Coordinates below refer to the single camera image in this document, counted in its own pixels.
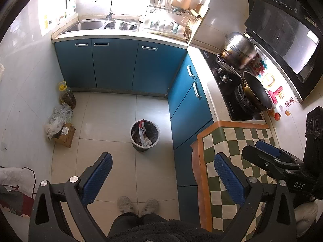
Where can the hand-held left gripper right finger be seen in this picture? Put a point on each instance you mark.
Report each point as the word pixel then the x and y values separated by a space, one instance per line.
pixel 228 179

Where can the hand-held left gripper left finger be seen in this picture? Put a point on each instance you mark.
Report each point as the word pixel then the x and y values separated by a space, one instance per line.
pixel 98 179

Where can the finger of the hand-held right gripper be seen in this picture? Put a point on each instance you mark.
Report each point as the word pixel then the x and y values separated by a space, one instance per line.
pixel 257 156
pixel 267 146

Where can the round grey trash bin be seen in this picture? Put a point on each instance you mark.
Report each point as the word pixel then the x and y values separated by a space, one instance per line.
pixel 154 131

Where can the green white checkered mat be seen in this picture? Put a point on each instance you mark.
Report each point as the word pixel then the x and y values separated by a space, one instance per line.
pixel 227 141

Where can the person's left grey shoe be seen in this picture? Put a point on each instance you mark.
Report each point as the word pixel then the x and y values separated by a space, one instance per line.
pixel 125 204

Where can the person's grey shoe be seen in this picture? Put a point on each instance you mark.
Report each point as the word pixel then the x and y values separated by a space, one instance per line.
pixel 125 204
pixel 150 206

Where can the brown cardboard box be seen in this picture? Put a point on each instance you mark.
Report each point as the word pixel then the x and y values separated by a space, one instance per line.
pixel 65 136

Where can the black wok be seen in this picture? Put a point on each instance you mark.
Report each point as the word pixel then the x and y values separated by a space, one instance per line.
pixel 256 90

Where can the person's right grey shoe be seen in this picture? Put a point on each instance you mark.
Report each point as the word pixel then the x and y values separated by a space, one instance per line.
pixel 150 206

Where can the black gas stove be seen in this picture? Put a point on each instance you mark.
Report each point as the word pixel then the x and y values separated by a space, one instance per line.
pixel 227 95

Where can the pile of clear plastic bags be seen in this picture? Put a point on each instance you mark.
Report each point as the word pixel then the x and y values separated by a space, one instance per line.
pixel 59 118

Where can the blue stove cabinet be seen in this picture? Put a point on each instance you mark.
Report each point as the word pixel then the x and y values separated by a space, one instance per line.
pixel 189 111

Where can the person's dark fleece jacket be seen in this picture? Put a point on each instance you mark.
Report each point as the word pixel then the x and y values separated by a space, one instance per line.
pixel 164 232

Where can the red cloth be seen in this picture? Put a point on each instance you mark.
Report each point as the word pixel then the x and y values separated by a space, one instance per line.
pixel 17 204

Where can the cooking oil bottle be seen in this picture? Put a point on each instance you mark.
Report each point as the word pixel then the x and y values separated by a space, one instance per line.
pixel 67 97

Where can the stainless steel stock pot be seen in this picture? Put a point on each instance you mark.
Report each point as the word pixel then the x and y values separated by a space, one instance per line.
pixel 238 49

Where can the black range hood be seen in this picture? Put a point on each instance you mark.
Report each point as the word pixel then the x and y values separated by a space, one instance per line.
pixel 282 37

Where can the blue sink cabinet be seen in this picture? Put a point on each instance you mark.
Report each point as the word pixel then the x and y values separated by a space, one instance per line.
pixel 113 65

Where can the stainless steel double sink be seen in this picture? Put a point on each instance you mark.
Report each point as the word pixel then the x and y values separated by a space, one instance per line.
pixel 101 26

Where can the metal dish rack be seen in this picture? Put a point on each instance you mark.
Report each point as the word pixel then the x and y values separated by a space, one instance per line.
pixel 171 22

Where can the row of white bowls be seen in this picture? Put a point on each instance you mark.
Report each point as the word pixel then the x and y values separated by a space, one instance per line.
pixel 164 25

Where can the wooden knife block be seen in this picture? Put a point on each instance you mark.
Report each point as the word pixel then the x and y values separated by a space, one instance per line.
pixel 188 0

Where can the row of small bottles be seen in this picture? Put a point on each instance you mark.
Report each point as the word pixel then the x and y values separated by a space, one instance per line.
pixel 68 12

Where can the chrome kitchen faucet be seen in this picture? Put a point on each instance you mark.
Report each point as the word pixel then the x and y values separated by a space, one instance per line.
pixel 109 7

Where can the colourful wall stickers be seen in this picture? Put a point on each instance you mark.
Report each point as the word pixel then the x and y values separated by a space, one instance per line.
pixel 276 93

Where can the yellow wall sticker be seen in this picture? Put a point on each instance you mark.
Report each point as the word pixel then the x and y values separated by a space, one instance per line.
pixel 45 21

